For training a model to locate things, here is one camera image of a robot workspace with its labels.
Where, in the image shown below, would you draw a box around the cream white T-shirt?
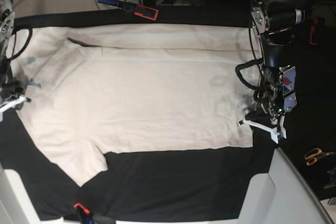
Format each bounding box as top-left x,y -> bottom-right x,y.
11,24 -> 255,186

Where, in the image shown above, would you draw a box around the orange black clamp right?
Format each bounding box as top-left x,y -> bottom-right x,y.
309,17 -> 326,46

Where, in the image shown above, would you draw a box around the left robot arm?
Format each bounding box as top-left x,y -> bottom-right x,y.
235,0 -> 325,132

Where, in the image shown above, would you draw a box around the blue orange clamp top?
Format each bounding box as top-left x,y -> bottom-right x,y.
98,0 -> 159,20

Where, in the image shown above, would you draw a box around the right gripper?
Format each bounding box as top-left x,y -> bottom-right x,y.
1,82 -> 23,103

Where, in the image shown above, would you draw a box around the orange blue clamp bottom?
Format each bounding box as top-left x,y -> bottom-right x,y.
73,202 -> 116,224

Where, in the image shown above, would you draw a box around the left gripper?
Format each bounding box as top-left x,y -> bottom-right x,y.
243,103 -> 282,127

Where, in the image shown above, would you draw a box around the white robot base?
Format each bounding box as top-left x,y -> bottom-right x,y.
1,168 -> 64,224
114,146 -> 331,223

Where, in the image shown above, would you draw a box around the orange handled scissors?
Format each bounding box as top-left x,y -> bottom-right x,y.
304,148 -> 335,166

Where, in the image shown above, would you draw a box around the black table cloth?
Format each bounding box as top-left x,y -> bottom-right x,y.
0,7 -> 336,222

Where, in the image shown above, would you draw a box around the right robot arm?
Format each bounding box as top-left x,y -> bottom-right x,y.
1,0 -> 33,107

